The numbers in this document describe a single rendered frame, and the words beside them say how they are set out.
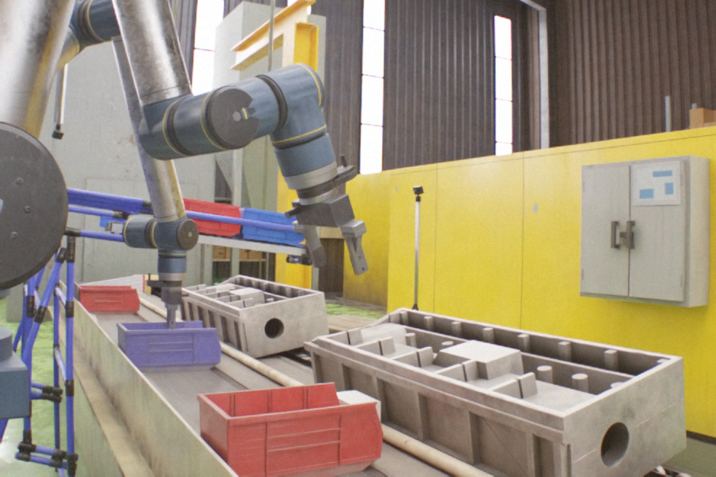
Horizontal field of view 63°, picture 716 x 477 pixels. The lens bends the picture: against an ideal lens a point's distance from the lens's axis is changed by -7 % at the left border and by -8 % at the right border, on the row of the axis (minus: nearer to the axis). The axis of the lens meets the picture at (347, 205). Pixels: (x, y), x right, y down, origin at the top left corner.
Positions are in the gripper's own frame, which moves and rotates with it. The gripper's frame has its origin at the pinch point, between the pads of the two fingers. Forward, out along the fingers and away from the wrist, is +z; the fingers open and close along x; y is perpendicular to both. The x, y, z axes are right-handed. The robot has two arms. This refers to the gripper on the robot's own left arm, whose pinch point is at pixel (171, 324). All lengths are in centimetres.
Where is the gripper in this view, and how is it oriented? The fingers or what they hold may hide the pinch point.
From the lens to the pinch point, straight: 240.0
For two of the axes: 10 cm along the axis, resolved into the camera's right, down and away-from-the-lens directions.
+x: -4.9, 0.3, 8.7
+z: -0.2, 10.0, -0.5
